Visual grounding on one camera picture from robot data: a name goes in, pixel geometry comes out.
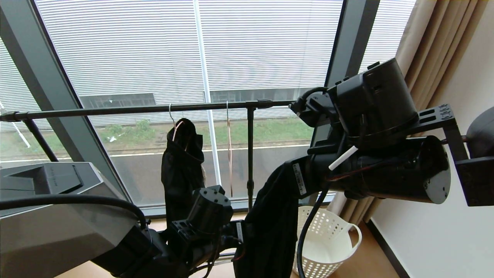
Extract window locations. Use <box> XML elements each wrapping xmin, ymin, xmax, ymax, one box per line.
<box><xmin>0</xmin><ymin>0</ymin><xmax>417</xmax><ymax>217</ymax></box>

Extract black cable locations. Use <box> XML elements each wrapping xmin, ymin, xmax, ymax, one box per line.
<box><xmin>0</xmin><ymin>194</ymin><xmax>148</xmax><ymax>230</ymax></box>
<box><xmin>296</xmin><ymin>185</ymin><xmax>330</xmax><ymax>278</ymax></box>

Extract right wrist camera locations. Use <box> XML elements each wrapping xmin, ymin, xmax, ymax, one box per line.
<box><xmin>289</xmin><ymin>87</ymin><xmax>336</xmax><ymax>128</ymax></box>

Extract beige curtain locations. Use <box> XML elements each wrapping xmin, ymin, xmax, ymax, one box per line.
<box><xmin>328</xmin><ymin>0</ymin><xmax>491</xmax><ymax>224</ymax></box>

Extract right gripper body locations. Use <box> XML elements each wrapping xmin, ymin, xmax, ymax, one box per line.
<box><xmin>286</xmin><ymin>135</ymin><xmax>451</xmax><ymax>205</ymax></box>

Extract pink clothes hanger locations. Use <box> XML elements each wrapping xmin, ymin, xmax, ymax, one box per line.
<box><xmin>226</xmin><ymin>101</ymin><xmax>234</xmax><ymax>197</ymax></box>
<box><xmin>169</xmin><ymin>103</ymin><xmax>186</xmax><ymax>141</ymax></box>

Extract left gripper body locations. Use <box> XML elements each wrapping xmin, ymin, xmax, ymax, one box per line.
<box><xmin>193</xmin><ymin>221</ymin><xmax>247</xmax><ymax>267</ymax></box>

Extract black clothes rack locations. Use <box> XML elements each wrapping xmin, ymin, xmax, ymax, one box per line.
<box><xmin>0</xmin><ymin>99</ymin><xmax>298</xmax><ymax>211</ymax></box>

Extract thin black shorts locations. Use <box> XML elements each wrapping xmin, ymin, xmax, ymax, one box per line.
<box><xmin>233</xmin><ymin>162</ymin><xmax>309</xmax><ymax>278</ymax></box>

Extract white laundry basket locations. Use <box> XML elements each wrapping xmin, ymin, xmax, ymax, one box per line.
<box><xmin>291</xmin><ymin>206</ymin><xmax>362</xmax><ymax>278</ymax></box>

